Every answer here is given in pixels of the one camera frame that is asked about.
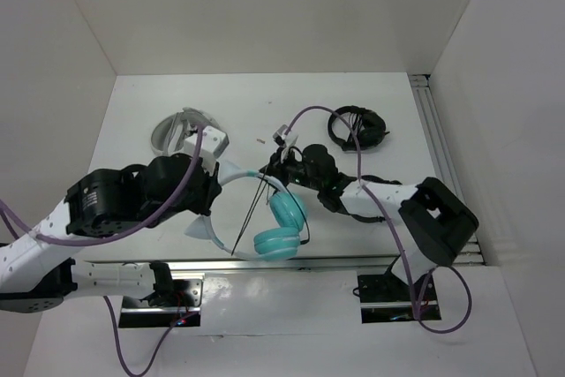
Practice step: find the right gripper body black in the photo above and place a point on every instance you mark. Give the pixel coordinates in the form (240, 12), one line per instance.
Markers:
(292, 170)

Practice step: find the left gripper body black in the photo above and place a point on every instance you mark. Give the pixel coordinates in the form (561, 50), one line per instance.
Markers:
(199, 201)

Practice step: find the teal cat ear headphones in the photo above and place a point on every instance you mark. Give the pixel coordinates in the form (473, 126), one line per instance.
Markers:
(255, 217)

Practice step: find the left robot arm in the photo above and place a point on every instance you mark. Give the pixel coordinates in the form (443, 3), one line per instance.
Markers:
(39, 270)

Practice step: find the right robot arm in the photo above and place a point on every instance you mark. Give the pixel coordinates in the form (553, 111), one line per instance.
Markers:
(440, 224)

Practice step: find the black unwrapped headphones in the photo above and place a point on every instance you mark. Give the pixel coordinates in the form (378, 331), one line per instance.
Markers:
(366, 200)

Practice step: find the black wrapped headphones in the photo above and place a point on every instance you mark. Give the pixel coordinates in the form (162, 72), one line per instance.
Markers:
(369, 128)

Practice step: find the grey white gaming headset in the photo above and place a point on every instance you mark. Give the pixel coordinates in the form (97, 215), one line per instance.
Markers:
(167, 138)

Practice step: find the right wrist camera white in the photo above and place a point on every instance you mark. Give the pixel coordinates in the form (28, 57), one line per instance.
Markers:
(285, 140)

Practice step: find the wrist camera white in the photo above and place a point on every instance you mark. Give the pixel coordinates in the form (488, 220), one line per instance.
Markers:
(211, 141)
(285, 140)

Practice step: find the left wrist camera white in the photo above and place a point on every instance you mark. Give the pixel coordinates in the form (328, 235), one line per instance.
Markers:
(211, 141)

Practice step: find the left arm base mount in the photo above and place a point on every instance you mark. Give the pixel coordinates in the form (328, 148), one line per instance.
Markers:
(181, 308)

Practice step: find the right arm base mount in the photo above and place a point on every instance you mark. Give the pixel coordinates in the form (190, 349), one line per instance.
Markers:
(383, 298)

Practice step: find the aluminium rail at right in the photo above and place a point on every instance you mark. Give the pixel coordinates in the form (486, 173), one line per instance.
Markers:
(471, 254)

